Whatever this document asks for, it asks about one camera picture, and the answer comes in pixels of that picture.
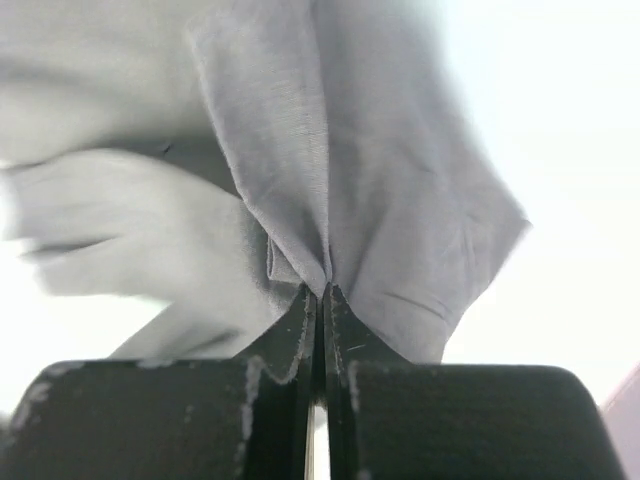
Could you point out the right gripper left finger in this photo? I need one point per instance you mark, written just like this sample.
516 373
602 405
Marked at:
242 418

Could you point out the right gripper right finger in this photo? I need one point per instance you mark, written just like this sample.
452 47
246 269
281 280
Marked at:
392 419

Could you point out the grey long sleeve shirt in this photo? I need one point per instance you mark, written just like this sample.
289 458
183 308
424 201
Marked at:
219 155

